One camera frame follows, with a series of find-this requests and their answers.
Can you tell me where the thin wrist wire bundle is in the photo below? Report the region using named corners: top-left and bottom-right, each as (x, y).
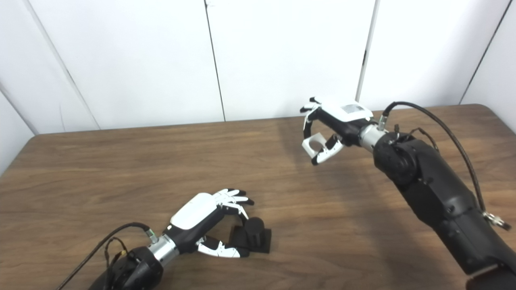
top-left (104, 237), bottom-right (139, 278)
top-left (393, 124), bottom-right (440, 153)

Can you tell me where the thin right wrist wire bundle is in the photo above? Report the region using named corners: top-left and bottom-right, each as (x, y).
top-left (393, 124), bottom-right (440, 153)

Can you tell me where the thin left wrist wire bundle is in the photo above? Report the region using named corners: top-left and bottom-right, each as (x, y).
top-left (104, 237), bottom-right (139, 278)

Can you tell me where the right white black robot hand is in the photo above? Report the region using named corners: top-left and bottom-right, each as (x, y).
top-left (300, 96), bottom-right (389, 166)

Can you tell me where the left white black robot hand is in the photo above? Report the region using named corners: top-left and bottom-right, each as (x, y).
top-left (147, 188), bottom-right (255, 266)

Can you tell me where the white square piece with hole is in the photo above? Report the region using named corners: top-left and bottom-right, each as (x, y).
top-left (302, 132), bottom-right (329, 157)

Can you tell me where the black peg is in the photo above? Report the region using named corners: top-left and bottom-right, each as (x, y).
top-left (230, 217), bottom-right (272, 254)

